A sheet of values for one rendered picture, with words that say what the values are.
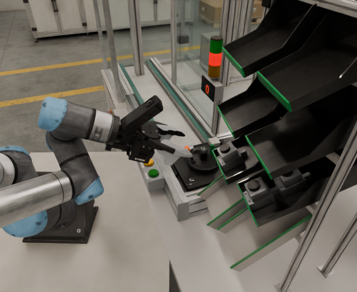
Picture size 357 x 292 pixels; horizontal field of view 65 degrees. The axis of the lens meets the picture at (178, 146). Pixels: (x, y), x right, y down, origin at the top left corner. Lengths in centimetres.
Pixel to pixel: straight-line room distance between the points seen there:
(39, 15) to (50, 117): 552
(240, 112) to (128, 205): 64
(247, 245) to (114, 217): 53
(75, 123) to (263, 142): 42
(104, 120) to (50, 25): 555
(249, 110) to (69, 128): 44
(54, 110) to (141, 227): 62
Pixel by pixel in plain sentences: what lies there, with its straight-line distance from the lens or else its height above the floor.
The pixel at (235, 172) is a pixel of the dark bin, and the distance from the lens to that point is 82.
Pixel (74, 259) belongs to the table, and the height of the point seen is 86.
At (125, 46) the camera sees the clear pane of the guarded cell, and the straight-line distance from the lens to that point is 228.
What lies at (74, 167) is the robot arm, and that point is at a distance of 72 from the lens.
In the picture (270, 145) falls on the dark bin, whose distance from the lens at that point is 67.
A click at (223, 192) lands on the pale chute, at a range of 98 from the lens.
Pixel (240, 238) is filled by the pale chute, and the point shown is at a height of 102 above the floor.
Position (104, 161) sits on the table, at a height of 86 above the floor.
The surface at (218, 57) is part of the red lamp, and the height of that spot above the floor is 135.
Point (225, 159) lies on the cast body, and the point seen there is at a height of 125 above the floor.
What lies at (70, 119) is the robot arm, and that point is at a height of 143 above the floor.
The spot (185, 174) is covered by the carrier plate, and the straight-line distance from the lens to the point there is 114.
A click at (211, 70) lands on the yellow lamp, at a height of 129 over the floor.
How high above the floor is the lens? 176
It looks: 38 degrees down
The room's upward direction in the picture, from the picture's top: straight up
